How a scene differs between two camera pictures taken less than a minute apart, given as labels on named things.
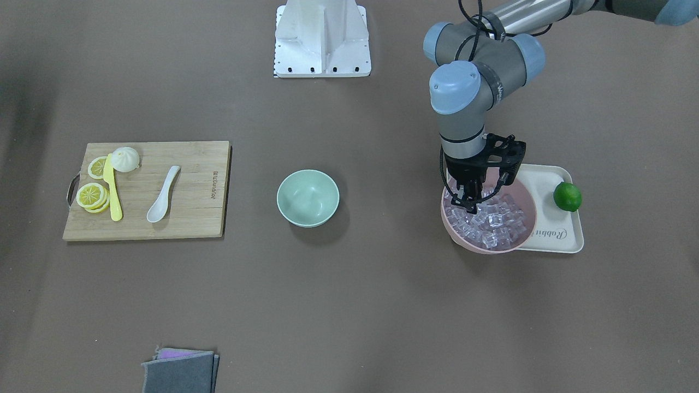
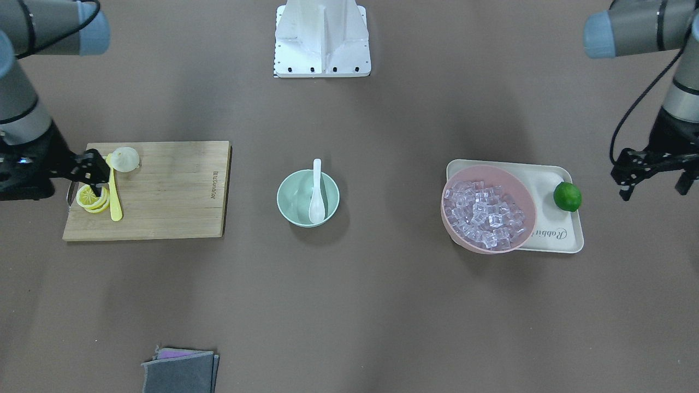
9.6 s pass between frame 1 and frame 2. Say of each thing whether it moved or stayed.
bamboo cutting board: stayed
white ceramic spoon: moved
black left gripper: moved
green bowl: stayed
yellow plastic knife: stayed
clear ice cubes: stayed
